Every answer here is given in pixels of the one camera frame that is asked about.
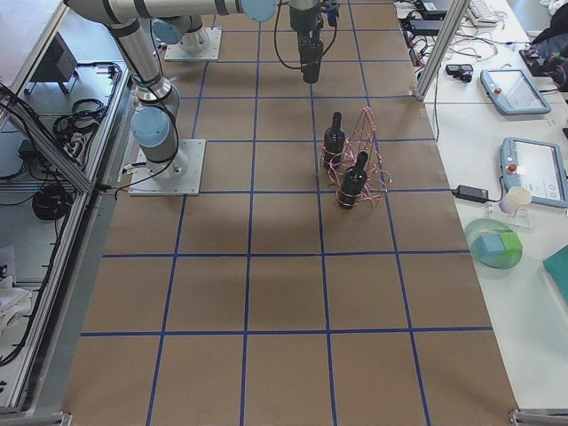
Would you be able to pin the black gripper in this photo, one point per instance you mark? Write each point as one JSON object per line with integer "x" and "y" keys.
{"x": 304, "y": 27}

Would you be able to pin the dark wine bottle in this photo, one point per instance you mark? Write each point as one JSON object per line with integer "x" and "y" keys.
{"x": 333, "y": 144}
{"x": 310, "y": 53}

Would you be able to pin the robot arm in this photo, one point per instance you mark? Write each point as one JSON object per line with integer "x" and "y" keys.
{"x": 154, "y": 126}

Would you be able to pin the dark wine bottle in rack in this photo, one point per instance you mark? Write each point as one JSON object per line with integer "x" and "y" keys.
{"x": 333, "y": 144}

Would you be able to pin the blue teach pendant far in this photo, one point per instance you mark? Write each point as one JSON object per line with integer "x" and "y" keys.
{"x": 513, "y": 92}

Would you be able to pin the blue teach pendant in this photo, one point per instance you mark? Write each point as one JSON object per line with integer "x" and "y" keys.
{"x": 536, "y": 166}
{"x": 513, "y": 92}

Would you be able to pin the black power brick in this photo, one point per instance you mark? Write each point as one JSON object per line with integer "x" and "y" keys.
{"x": 470, "y": 193}

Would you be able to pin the blue teach pendant near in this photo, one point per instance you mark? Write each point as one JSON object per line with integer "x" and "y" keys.
{"x": 536, "y": 166}

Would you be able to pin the white paper cup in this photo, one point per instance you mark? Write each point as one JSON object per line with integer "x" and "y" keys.
{"x": 516, "y": 198}

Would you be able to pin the green bowl with blocks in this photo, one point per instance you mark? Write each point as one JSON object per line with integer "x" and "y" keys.
{"x": 493, "y": 243}

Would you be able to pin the teal book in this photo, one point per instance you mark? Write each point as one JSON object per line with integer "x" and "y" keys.
{"x": 556, "y": 266}

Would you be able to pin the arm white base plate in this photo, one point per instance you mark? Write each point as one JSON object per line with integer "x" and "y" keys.
{"x": 198, "y": 46}
{"x": 183, "y": 176}

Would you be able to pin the aluminium frame post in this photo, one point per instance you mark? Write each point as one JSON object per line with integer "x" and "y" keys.
{"x": 445, "y": 36}

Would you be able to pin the copper wire wine rack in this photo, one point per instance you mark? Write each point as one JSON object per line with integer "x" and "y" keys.
{"x": 352, "y": 161}

